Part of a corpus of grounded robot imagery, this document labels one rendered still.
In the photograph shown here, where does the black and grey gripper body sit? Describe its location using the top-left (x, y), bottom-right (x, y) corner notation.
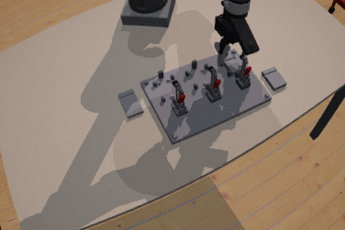
top-left (215, 7), bottom-right (248, 45)

